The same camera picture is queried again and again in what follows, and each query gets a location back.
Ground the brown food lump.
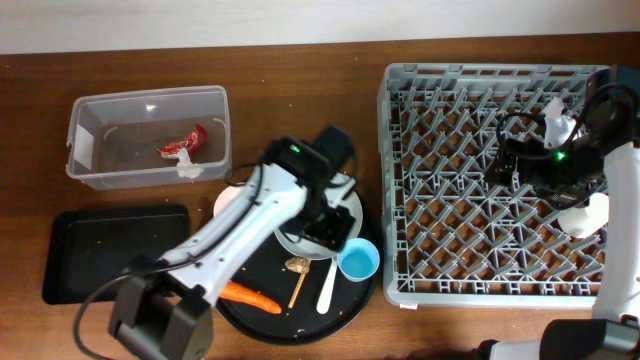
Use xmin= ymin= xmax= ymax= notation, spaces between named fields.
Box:
xmin=285 ymin=257 xmax=311 ymax=274

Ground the red snack wrapper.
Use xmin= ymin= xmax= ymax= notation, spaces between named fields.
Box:
xmin=157 ymin=125 xmax=208 ymax=159

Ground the round black serving tray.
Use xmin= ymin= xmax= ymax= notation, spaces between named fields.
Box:
xmin=216 ymin=235 xmax=381 ymax=345

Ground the black rectangular tray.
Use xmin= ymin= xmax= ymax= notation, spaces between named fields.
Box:
xmin=42 ymin=204 xmax=191 ymax=305

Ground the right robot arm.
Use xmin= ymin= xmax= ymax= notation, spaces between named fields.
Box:
xmin=481 ymin=65 xmax=639 ymax=359

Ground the white tissue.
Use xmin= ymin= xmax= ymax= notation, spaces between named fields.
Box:
xmin=176 ymin=148 xmax=204 ymax=179

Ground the grey dishwasher rack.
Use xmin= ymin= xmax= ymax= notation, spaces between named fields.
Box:
xmin=378 ymin=63 xmax=611 ymax=309

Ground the wooden chopstick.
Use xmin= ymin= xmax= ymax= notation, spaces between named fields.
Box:
xmin=288 ymin=272 xmax=307 ymax=309

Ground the clear plastic bin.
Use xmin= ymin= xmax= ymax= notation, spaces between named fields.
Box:
xmin=66 ymin=85 xmax=232 ymax=190

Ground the pink bowl with food scraps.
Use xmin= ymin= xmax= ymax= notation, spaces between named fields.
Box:
xmin=213 ymin=186 xmax=243 ymax=217

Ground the white cup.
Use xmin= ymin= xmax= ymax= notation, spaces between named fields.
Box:
xmin=557 ymin=193 xmax=609 ymax=238

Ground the blue cup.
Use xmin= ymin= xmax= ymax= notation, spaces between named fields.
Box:
xmin=337 ymin=238 xmax=380 ymax=282

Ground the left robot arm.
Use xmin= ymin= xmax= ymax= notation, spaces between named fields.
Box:
xmin=108 ymin=126 xmax=355 ymax=359

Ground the grey plate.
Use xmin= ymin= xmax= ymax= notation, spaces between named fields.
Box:
xmin=274 ymin=186 xmax=364 ymax=260

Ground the orange carrot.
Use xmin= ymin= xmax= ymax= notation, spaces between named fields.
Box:
xmin=219 ymin=282 xmax=282 ymax=314

